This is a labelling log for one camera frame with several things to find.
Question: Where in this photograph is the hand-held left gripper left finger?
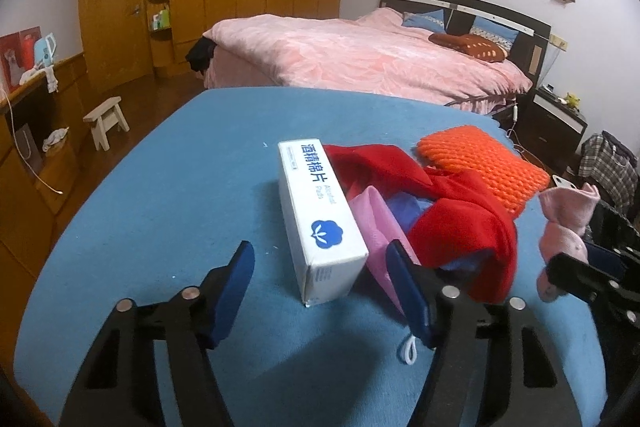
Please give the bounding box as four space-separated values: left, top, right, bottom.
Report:
60 240 256 427

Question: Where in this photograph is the wooden side desk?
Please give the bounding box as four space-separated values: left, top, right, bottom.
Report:
0 52 96 408

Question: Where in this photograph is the dark nightstand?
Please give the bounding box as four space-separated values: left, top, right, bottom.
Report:
515 87 589 176

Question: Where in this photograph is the wooden stool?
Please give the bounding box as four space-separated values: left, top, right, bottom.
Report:
83 97 130 151

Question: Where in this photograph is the light blue kettle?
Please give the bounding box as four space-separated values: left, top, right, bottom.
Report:
34 33 59 70

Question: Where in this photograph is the large orange foam net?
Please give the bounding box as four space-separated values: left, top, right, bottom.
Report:
416 125 551 217

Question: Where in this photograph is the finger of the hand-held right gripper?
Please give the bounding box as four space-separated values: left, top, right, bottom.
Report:
546 253 640 323
582 202 640 278

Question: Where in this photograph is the bed with pink blanket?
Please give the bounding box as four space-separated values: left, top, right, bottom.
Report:
202 7 533 115

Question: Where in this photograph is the white charging cable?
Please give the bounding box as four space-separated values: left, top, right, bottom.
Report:
0 89 64 196

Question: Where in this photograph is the bed with pink quilt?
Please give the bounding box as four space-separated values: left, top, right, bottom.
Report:
380 0 552 90

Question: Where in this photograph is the blue pillow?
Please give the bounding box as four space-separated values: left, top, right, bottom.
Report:
402 9 446 30
470 17 519 52

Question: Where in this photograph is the black cloth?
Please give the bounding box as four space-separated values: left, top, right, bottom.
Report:
186 36 217 75

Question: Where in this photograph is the red cloth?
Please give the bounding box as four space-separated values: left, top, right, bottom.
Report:
325 144 518 305

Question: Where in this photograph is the white cardboard box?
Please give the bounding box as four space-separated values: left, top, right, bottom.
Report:
277 138 370 309

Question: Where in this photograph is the white bed cable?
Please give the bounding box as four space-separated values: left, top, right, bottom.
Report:
505 104 544 168

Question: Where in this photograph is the brown dotted cushion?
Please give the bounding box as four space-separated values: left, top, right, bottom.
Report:
428 33 507 64

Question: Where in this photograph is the red gift bag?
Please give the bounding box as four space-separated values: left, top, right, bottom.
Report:
0 26 42 94

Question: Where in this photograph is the plaid cloth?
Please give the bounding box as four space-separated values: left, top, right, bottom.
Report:
580 132 640 208

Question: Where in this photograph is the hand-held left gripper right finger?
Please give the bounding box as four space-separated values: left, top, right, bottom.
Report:
386 239 583 427

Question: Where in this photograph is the white crumpled cloth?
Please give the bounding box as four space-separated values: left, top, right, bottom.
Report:
42 127 70 153

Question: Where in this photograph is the blue table mat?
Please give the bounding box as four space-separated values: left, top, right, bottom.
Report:
15 87 608 427

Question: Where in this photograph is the pink sock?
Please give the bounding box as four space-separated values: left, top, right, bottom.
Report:
537 183 601 303

